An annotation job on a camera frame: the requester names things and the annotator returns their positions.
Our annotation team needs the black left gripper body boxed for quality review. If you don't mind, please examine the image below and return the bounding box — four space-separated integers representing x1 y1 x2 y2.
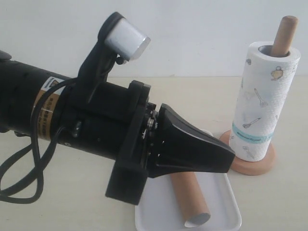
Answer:
50 81 156 205

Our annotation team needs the brown cardboard tube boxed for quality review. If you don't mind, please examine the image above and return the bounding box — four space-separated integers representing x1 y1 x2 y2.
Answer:
170 172 211 228

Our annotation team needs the white printed paper towel roll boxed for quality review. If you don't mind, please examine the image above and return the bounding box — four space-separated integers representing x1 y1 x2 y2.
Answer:
229 41 301 162

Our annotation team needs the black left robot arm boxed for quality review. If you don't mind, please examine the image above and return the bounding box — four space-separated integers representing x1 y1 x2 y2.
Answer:
0 52 235 205

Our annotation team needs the white rectangular tray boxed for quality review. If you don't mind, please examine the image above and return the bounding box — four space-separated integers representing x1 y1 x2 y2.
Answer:
134 128 242 231

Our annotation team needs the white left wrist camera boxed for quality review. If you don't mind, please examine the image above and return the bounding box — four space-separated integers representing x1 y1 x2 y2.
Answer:
77 12 151 103

